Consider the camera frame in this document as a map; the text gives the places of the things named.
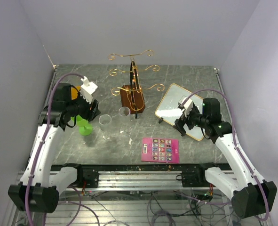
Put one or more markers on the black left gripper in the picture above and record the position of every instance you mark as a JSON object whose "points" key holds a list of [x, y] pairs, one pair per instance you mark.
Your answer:
{"points": [[87, 114]]}

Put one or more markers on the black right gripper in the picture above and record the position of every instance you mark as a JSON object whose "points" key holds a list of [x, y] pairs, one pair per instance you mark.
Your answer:
{"points": [[179, 123]]}

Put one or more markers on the clear wine glass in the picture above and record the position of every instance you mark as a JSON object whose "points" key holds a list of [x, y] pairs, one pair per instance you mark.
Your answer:
{"points": [[105, 123]]}

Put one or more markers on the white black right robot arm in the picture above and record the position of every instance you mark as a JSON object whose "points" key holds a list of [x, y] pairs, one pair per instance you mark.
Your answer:
{"points": [[250, 194]]}

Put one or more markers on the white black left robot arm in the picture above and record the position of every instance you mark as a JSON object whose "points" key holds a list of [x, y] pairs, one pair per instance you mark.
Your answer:
{"points": [[39, 189]]}

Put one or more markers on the green plastic goblet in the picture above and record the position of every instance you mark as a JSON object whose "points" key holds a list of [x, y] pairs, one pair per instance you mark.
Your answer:
{"points": [[85, 128]]}

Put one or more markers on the gold framed mirror tray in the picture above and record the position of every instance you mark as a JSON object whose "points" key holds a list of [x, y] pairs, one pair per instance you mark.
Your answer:
{"points": [[168, 108]]}

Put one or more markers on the orange plastic goblet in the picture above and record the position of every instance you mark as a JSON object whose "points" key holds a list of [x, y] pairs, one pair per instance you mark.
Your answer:
{"points": [[75, 90]]}

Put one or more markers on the clear tall champagne flute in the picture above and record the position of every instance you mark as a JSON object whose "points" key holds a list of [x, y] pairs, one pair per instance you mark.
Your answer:
{"points": [[124, 121]]}

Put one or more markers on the pink sticker card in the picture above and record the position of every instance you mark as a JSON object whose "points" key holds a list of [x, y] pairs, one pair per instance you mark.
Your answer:
{"points": [[161, 150]]}

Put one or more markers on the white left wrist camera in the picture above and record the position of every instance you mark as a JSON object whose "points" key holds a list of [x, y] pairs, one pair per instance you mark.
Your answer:
{"points": [[87, 89]]}

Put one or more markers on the gold wire wine glass rack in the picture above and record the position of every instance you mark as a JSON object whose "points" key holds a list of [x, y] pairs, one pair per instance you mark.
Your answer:
{"points": [[132, 94]]}

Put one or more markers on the aluminium rail base frame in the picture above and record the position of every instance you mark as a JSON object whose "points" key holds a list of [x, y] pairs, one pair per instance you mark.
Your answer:
{"points": [[138, 195]]}

